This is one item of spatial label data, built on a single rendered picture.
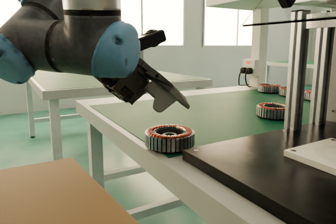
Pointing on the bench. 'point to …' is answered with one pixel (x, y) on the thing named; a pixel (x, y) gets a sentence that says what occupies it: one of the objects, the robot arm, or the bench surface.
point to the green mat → (202, 116)
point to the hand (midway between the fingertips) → (173, 100)
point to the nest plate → (316, 155)
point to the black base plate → (273, 173)
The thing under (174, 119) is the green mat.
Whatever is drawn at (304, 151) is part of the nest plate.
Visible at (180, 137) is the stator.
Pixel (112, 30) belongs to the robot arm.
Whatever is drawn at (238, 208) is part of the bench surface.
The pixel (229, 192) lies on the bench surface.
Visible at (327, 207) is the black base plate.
